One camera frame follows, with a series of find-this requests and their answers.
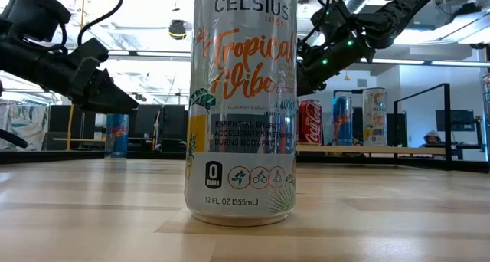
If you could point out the blue silver Red Bull can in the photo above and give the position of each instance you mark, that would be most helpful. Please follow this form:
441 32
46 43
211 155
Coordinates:
116 139
342 120

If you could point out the black office partition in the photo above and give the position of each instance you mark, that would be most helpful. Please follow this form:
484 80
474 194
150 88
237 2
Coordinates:
153 120

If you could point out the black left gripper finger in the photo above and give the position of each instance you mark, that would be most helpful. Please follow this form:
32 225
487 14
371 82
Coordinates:
101 95

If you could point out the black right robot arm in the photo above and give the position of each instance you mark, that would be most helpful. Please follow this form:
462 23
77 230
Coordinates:
402 7

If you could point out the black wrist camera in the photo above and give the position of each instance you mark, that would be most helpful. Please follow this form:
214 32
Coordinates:
34 13
331 20

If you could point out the person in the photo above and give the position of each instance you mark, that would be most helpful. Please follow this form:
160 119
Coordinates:
432 138

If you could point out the black frame wooden shelf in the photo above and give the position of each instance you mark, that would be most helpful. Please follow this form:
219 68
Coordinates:
383 149

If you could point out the red Coca-Cola can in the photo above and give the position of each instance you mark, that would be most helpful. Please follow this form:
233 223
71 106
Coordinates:
311 124

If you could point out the white green printed banner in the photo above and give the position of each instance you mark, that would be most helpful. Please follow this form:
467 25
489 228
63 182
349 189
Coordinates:
23 128

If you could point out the long linear ceiling light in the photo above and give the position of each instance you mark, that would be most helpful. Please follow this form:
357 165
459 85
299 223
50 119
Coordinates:
421 62

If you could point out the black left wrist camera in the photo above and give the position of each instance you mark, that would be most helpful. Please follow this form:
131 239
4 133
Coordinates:
34 13

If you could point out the white Celsius energy drink can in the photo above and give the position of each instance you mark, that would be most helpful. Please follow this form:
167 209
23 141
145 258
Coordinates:
241 139
374 120

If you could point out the black computer monitor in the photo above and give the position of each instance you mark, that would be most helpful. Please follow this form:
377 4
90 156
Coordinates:
455 120

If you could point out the wooden background desk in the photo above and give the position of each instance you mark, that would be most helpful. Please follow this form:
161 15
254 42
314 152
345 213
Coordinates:
76 139

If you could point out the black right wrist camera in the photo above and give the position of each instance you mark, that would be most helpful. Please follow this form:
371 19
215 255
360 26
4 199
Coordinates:
331 20

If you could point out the black aluminium table frame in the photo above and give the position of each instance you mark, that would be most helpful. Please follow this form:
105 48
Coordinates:
57 156

